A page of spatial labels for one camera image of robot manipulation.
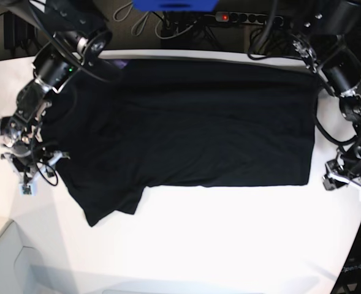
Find white bin bottom left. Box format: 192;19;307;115
0;221;78;293

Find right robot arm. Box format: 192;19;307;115
0;1;121;195

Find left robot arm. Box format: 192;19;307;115
246;1;361;201

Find white coiled cable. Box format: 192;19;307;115
112;2;156;36

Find blue box overhead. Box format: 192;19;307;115
133;0;218;12

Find black power strip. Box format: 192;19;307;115
213;11;268;26

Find black t-shirt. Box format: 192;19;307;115
41;59;318;226

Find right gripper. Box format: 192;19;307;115
1;151;70;187

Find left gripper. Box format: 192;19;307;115
322;153;361;194

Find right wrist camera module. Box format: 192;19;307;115
18;181;37;197

